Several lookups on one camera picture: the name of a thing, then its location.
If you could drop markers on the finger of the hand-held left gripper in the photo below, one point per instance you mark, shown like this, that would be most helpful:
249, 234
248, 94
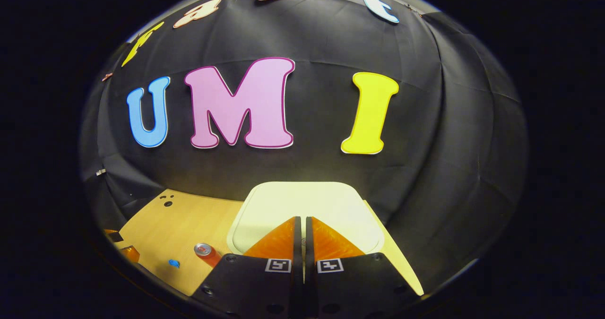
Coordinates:
130, 254
114, 236

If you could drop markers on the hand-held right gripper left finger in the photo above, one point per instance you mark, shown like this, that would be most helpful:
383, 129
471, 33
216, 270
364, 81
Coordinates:
264, 286

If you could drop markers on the blue paper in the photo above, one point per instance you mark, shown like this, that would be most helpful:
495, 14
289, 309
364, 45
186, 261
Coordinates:
174, 263

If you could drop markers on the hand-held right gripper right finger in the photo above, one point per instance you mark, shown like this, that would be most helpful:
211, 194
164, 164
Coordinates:
350, 286

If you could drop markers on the green desktop garbage bin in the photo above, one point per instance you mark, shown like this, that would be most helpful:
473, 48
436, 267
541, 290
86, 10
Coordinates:
307, 201

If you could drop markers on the black backdrop cloth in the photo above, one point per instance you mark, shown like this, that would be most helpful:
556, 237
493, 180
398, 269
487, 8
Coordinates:
425, 144

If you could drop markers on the orange pop can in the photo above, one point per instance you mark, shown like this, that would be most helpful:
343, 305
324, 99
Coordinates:
208, 255

